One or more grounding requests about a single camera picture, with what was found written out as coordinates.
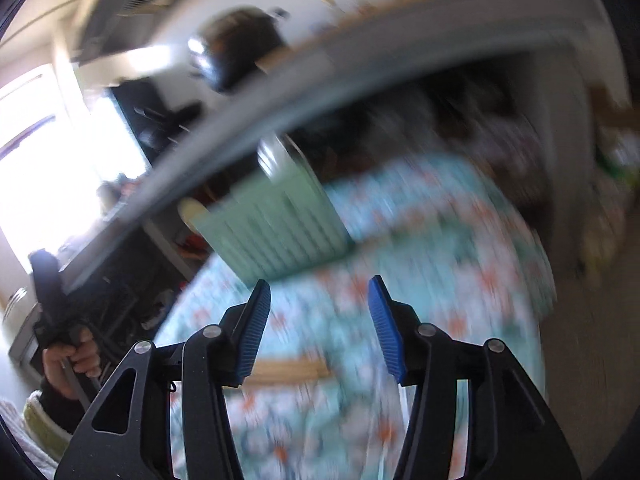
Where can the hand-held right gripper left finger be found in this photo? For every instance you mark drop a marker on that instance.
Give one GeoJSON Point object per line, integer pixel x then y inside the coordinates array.
{"type": "Point", "coordinates": [252, 335]}

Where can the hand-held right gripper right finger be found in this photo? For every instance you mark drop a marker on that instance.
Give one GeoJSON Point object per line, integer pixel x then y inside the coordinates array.
{"type": "Point", "coordinates": [387, 335]}

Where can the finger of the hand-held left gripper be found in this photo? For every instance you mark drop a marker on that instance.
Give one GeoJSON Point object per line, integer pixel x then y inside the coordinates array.
{"type": "Point", "coordinates": [44, 275]}

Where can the pile of bamboo chopsticks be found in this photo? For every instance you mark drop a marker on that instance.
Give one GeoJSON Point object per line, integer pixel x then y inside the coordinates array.
{"type": "Point", "coordinates": [295, 367]}

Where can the green plastic utensil holder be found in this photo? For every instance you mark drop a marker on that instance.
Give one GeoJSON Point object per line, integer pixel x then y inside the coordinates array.
{"type": "Point", "coordinates": [275, 230]}

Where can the person's left forearm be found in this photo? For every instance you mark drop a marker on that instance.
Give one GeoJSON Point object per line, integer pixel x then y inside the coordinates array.
{"type": "Point", "coordinates": [55, 410]}

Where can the person's left hand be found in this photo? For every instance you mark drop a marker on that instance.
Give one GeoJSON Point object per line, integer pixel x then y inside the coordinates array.
{"type": "Point", "coordinates": [86, 360]}

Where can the floral quilted cloth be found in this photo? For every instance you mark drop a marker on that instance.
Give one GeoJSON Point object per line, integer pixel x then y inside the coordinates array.
{"type": "Point", "coordinates": [450, 260]}

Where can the bright window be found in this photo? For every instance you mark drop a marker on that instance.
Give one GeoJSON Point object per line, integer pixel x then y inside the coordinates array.
{"type": "Point", "coordinates": [50, 160]}

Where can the concrete kitchen counter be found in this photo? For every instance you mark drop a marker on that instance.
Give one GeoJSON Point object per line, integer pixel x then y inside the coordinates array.
{"type": "Point", "coordinates": [350, 55]}

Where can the black cooking pot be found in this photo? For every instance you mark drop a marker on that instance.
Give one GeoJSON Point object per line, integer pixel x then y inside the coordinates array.
{"type": "Point", "coordinates": [240, 50]}

